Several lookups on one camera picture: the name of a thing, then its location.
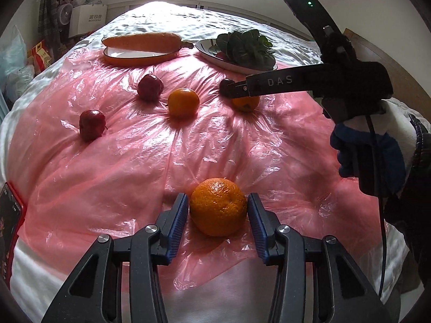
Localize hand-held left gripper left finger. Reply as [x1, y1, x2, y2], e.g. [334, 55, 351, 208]
[40, 192, 189, 323]

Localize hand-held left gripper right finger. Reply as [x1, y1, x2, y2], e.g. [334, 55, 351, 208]
[247, 192, 393, 323]

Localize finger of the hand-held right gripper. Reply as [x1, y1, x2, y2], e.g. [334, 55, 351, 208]
[229, 65, 324, 99]

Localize smooth orange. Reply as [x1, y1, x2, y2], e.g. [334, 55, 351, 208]
[232, 96, 260, 112]
[167, 88, 200, 118]

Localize rough-skinned orange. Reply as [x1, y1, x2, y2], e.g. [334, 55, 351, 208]
[189, 178, 248, 237]

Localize dark purple plum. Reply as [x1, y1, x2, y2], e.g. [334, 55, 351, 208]
[220, 79, 236, 97]

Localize dark red apple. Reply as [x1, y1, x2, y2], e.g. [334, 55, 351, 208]
[137, 74, 164, 101]
[79, 109, 108, 142]

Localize person's right forearm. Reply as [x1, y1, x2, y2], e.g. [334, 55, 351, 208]
[380, 97, 431, 290]

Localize person's right hand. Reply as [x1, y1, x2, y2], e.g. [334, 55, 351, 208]
[330, 123, 406, 196]

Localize wooden headboard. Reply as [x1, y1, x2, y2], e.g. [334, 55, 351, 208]
[343, 29, 431, 122]

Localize dark leafy greens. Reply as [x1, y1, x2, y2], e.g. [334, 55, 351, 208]
[215, 29, 275, 69]

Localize pink plastic sheet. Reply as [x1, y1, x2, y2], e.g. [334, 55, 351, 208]
[10, 49, 381, 293]

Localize grey oval plate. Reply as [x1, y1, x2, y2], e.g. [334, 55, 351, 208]
[195, 38, 278, 75]

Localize bed with white quilt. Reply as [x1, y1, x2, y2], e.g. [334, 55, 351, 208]
[0, 2, 421, 323]

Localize carrot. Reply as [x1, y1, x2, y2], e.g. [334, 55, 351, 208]
[102, 32, 194, 52]

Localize orange rimmed plate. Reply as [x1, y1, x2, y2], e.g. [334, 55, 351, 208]
[103, 45, 180, 66]

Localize phone in red case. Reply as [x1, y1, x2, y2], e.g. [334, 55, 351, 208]
[0, 182, 26, 285]

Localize white cardboard box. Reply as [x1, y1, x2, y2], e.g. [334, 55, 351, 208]
[69, 3, 108, 39]

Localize red snack box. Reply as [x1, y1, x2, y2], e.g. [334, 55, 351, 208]
[27, 40, 53, 75]

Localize small white fan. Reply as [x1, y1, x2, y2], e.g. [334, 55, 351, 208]
[55, 3, 73, 24]

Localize clear plastic bag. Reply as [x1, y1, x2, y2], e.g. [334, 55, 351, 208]
[0, 27, 34, 105]

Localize plaid scarf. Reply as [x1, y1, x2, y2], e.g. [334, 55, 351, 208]
[37, 0, 59, 46]

